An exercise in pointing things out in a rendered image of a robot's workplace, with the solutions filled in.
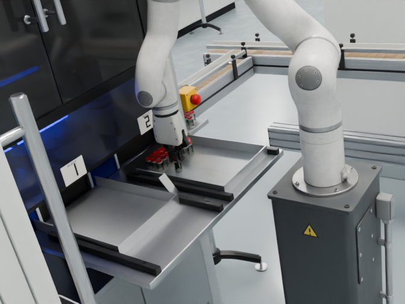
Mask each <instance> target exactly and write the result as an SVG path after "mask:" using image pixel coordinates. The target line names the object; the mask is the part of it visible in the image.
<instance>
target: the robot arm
mask: <svg viewBox="0 0 405 304"><path fill-rule="evenodd" d="M244 1H245V3H246V5H247V6H248V7H249V8H250V10H251V11H252V12H253V13H254V15H255V16H256V17H257V19H258V20H259V21H260V22H261V23H262V24H263V25H264V26H265V27H266V28H267V29H268V30H269V31H270V32H271V33H272V34H274V35H275V36H277V37H278V38H279V39H280V40H281V41H282V42H284V43H285V44H286V46H287V47H288V48H289V49H290V50H291V52H292V54H293V57H292V59H291V61H290V63H289V69H288V85H289V91H290V94H291V97H292V99H293V101H294V103H295V105H296V107H297V114H298V125H299V131H300V143H301V155H302V161H303V167H302V168H300V169H299V170H298V171H296V172H295V174H294V175H293V177H292V184H293V186H294V188H295V189H296V190H297V191H298V192H300V193H302V194H304V195H307V196H311V197H319V198H326V197H335V196H338V195H342V194H345V193H347V192H349V191H351V190H352V189H353V188H354V187H355V186H356V185H357V183H358V181H359V176H358V173H357V171H356V170H355V169H354V168H353V167H351V166H349V165H347V164H345V153H344V133H343V122H342V106H341V102H340V99H339V96H338V90H337V85H336V73H337V69H338V66H339V62H340V59H341V50H340V47H339V44H338V43H337V41H336V39H335V38H334V37H333V36H332V35H331V33H330V32H329V31H328V30H326V29H325V28H324V27H323V26H322V25H321V24H320V23H319V22H318V21H317V20H315V19H314V18H313V17H311V15H309V14H308V13H307V12H306V11H304V10H303V9H302V8H301V7H300V6H299V5H298V4H297V3H296V2H295V1H294V0H244ZM179 15H180V0H148V5H147V31H146V36H145V39H144V41H143V43H142V46H141V48H140V51H139V54H138V57H137V62H136V71H135V93H136V99H137V101H138V103H139V104H140V105H141V106H142V107H145V108H151V109H152V125H153V130H154V136H155V140H156V141H157V142H158V143H161V144H162V145H163V146H164V147H165V150H166V151H167V152H168V156H169V161H170V162H171V163H172V162H173V161H174V159H175V158H176V161H177V163H178V164H179V163H180V162H182V161H183V160H184V156H183V151H182V149H183V148H184V147H187V146H188V145H189V144H190V143H189V141H188V140H187V131H186V127H185V124H184V121H183V117H182V115H181V113H180V111H178V109H179V103H178V98H177V93H176V89H175V84H174V78H173V75H172V69H171V64H170V60H169V59H168V56H169V54H170V52H171V49H172V48H173V46H174V44H175V42H176V39H177V36H178V24H179ZM182 141H183V142H182ZM173 145H174V147H173Z"/></svg>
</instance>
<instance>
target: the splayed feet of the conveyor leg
mask: <svg viewBox="0 0 405 304"><path fill-rule="evenodd" d="M216 249H217V252H216V253H215V254H213V261H214V264H215V265H216V264H218V263H219V262H220V261H221V259H238V260H241V261H248V262H255V263H258V264H256V265H255V269H256V270H257V271H265V270H266V269H267V267H268V266H267V264H266V263H264V262H263V261H262V257H261V255H257V254H252V253H246V252H240V251H234V250H220V249H219V248H216Z"/></svg>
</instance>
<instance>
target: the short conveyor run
mask: <svg viewBox="0 0 405 304"><path fill-rule="evenodd" d="M244 54H246V52H245V50H242V51H241V52H239V53H238V54H236V55H234V50H233V49H232V50H231V51H229V52H227V53H226V54H224V55H223V56H221V57H220V58H218V59H217V60H215V61H213V62H211V59H210V58H209V57H210V54H206V57H207V66H206V67H204V68H202V69H201V70H199V71H198V72H196V73H194V74H193V75H191V76H190V77H188V78H187V79H185V80H183V81H182V82H181V83H178V87H180V86H193V87H196V91H197V94H199V95H200V96H201V102H200V104H199V105H197V106H196V107H194V108H193V109H192V110H193V111H194V112H195V113H194V114H195V117H198V116H199V115H200V114H202V113H203V112H205V111H206V110H207V109H209V108H210V107H211V106H213V105H214V104H216V103H217V102H218V101H220V100H221V99H223V97H225V96H226V95H228V94H229V93H230V92H232V91H233V90H235V89H236V88H237V87H239V86H240V85H241V84H243V83H244V82H246V81H247V80H248V79H249V78H251V77H252V76H253V75H254V66H253V59H252V57H247V58H240V57H241V56H243V55H244ZM192 110H190V111H192Z"/></svg>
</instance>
